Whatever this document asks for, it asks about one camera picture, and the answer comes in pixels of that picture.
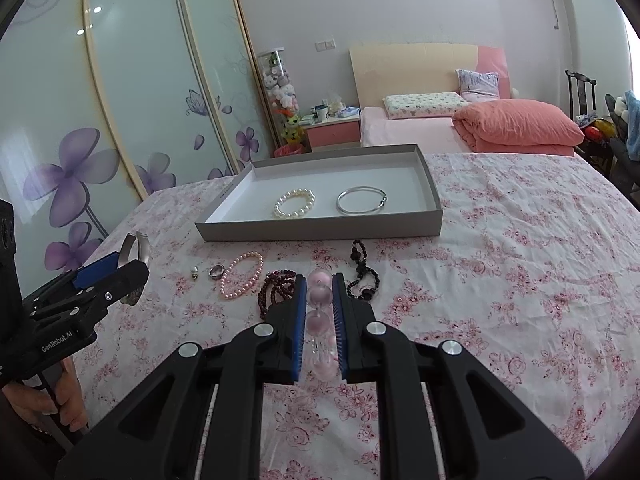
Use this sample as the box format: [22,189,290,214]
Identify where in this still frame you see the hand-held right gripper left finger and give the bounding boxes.
[55,274,307,480]

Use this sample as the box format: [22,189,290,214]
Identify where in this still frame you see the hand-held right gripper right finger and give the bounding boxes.
[332,272,586,480]

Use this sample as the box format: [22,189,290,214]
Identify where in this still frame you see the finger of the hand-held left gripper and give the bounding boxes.
[30,261,151,332]
[22,252,122,312]

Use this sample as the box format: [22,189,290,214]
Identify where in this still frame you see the pink quartz bead bracelet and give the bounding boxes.
[306,267,337,381]

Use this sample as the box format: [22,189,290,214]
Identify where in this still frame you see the wide silver bangle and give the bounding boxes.
[118,232,152,307]

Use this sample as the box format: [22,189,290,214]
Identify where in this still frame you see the dark red bead necklace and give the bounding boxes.
[257,269,298,321]

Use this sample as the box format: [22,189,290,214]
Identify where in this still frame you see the black bead bracelet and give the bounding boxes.
[346,239,381,303]

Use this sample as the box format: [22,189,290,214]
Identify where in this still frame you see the pink pearl bracelet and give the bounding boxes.
[218,251,264,301]

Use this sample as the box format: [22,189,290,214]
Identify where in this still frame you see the grey cardboard tray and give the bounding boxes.
[194,143,444,243]

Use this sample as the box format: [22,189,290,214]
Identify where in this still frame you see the person's left hand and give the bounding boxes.
[0,356,90,443]

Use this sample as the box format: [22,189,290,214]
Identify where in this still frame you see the thin silver bangle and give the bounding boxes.
[336,186,390,216]

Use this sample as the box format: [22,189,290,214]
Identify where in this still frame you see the pink floral bedsheet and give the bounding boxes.
[75,152,640,480]

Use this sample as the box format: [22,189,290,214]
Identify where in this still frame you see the pink and white nightstand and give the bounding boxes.
[305,112,362,151]

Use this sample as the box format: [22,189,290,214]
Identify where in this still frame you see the flower print sliding wardrobe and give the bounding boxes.
[0,0,273,281]

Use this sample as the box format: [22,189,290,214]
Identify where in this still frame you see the pink bed mattress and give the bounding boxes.
[360,105,481,153]

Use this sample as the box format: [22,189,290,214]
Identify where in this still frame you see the nightstand clutter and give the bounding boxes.
[300,92,361,126]

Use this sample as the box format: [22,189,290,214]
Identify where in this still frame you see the clear plush toy tube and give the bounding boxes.
[256,47,306,146]

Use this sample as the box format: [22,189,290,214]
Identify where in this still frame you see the floral white pillow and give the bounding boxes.
[383,91,470,121]

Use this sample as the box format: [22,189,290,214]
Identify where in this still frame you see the beige and pink headboard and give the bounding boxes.
[348,43,511,108]

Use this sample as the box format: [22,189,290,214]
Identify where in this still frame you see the folded pink duvet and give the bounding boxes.
[452,99,586,157]

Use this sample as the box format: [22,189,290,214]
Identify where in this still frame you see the purple patterned pillow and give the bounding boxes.
[456,69,501,101]

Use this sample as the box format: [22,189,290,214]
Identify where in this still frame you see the colourful toys on chair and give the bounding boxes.
[575,112,616,143]

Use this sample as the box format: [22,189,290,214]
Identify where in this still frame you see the dark wooden chair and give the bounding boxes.
[565,69,613,176]

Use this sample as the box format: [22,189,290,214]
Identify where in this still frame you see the blue cloth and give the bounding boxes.
[625,90,640,161]

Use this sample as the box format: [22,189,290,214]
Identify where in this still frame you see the white pearl bracelet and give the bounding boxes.
[273,188,317,220]

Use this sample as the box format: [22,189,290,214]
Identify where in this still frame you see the white wall pipe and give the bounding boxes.
[542,0,565,31]

